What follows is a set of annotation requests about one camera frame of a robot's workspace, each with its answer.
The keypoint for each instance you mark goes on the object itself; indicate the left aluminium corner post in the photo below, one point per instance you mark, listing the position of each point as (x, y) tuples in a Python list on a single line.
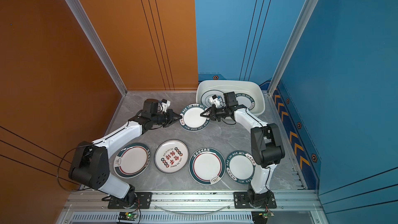
[(82, 18)]

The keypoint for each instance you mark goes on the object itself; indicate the aluminium corner post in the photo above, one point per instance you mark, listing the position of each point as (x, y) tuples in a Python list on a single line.
[(82, 18), (300, 25)]

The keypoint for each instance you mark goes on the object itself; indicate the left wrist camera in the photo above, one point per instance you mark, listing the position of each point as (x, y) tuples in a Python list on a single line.
[(165, 104)]

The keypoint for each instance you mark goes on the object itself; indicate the right circuit board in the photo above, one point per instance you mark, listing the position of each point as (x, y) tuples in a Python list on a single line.
[(260, 217)]

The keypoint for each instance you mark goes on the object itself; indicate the left green circuit board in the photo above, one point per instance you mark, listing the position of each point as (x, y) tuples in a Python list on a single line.
[(128, 218)]

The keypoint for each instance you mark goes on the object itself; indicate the white plastic bin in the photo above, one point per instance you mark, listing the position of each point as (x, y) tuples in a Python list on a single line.
[(236, 86)]

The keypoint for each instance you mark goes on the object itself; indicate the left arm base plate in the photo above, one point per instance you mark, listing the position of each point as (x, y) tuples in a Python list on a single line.
[(142, 200)]

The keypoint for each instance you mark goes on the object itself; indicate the green red rim plate front-left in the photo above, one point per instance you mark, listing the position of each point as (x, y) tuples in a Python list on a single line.
[(132, 160)]

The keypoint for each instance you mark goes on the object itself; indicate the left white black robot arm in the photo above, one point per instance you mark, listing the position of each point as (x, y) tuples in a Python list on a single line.
[(90, 164)]

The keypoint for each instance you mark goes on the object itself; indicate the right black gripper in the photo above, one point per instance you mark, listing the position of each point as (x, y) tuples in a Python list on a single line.
[(213, 115)]

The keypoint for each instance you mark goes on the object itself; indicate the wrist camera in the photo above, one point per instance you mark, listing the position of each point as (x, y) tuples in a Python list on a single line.
[(165, 104), (215, 100)]

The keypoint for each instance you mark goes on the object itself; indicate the green lettered rim plate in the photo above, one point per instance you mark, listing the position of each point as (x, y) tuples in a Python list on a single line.
[(246, 100)]

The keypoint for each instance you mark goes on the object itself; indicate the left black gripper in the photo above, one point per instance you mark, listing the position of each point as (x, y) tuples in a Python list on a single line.
[(170, 113)]

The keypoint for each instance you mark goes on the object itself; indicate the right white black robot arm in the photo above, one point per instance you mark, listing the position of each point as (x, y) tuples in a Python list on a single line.
[(267, 146)]

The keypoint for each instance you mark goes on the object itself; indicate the aluminium front rail frame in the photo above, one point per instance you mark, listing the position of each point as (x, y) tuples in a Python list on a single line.
[(194, 207)]

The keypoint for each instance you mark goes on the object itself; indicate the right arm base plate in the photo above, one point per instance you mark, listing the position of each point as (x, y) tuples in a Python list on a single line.
[(242, 199)]

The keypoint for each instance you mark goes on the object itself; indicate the red character plate front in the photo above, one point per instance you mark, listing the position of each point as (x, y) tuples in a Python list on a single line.
[(171, 156)]

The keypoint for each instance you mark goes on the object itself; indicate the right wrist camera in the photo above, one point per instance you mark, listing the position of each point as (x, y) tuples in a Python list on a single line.
[(215, 100)]

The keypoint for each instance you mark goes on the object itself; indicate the large green rim plate front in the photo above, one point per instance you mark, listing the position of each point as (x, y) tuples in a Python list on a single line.
[(207, 166)]

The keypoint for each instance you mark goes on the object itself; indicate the right aluminium corner post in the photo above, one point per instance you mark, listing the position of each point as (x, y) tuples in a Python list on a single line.
[(300, 25)]

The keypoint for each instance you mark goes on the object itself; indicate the cloud pattern white plate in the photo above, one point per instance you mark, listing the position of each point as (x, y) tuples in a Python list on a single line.
[(205, 98)]

